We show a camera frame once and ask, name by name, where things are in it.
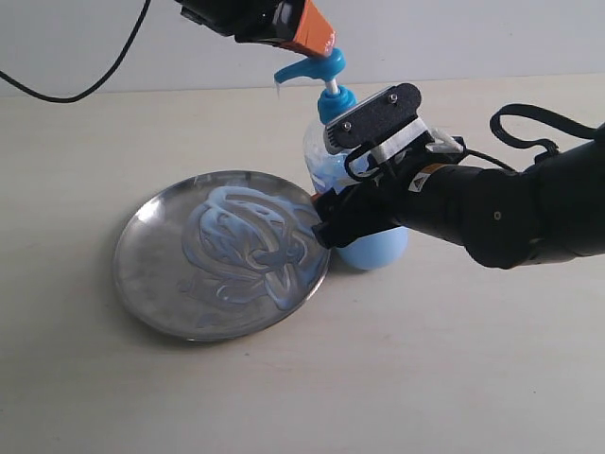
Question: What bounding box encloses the round stainless steel plate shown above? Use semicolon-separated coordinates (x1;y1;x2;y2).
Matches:
112;170;330;343

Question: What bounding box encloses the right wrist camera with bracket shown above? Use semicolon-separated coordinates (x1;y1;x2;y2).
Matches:
324;83;464;183

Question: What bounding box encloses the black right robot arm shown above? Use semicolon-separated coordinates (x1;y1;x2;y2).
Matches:
313;128;604;270

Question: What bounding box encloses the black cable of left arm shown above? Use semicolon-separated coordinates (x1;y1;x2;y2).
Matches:
0;0;152;103

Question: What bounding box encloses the blue lotion pump bottle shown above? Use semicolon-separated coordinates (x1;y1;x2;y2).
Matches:
274;48;408;271

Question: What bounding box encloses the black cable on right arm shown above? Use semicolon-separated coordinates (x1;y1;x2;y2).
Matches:
490;104;605;162

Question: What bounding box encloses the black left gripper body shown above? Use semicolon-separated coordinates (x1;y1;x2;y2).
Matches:
179;0;306;45

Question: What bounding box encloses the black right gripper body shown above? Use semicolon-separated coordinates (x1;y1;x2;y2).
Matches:
312;160;435;250

